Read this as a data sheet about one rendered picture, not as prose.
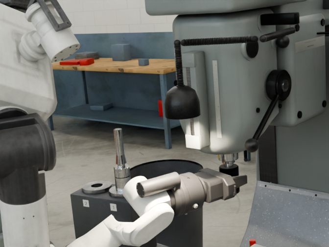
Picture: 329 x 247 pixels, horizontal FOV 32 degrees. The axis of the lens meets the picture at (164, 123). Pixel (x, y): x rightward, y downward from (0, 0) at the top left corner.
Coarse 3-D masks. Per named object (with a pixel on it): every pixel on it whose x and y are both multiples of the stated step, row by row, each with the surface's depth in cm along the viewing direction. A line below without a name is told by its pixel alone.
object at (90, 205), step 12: (84, 192) 170; (96, 192) 169; (108, 192) 170; (120, 192) 165; (72, 204) 172; (84, 204) 169; (96, 204) 167; (108, 204) 164; (120, 204) 162; (84, 216) 170; (96, 216) 168; (108, 216) 165; (120, 216) 163; (132, 216) 161; (84, 228) 171; (156, 240) 173
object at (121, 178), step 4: (116, 172) 165; (120, 172) 164; (124, 172) 164; (128, 172) 165; (116, 176) 165; (120, 176) 164; (124, 176) 165; (128, 176) 165; (116, 180) 166; (120, 180) 165; (124, 180) 165; (128, 180) 166; (116, 184) 166; (120, 184) 165; (124, 184) 165; (116, 188) 167; (120, 188) 165
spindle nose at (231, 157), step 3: (234, 153) 134; (237, 153) 135; (219, 156) 135; (222, 156) 134; (225, 156) 134; (228, 156) 133; (231, 156) 133; (234, 156) 134; (237, 156) 135; (219, 159) 135; (222, 159) 134; (225, 159) 134; (228, 159) 134; (231, 159) 134; (234, 159) 134
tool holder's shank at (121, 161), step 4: (116, 128) 165; (120, 128) 164; (116, 132) 163; (120, 132) 163; (116, 136) 163; (120, 136) 163; (116, 140) 163; (120, 140) 163; (116, 144) 164; (120, 144) 164; (116, 148) 164; (120, 148) 164; (116, 152) 165; (120, 152) 164; (116, 156) 165; (120, 156) 164; (124, 156) 165; (116, 160) 165; (120, 160) 164; (124, 160) 165; (120, 164) 164; (124, 164) 165
